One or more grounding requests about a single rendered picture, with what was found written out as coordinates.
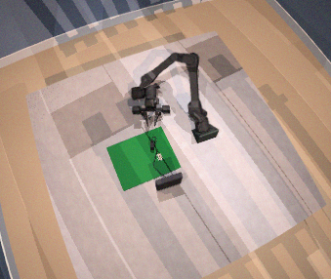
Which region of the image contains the green circuit board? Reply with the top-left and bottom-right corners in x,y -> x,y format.
106,127 -> 181,191

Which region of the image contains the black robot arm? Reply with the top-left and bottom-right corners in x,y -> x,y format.
132,53 -> 212,134

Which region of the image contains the black cooling fan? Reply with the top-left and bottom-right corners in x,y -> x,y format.
155,173 -> 183,191

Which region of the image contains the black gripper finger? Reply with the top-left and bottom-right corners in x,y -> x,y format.
141,111 -> 148,126
154,111 -> 161,127

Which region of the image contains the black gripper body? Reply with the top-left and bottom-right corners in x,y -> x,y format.
132,95 -> 170,114

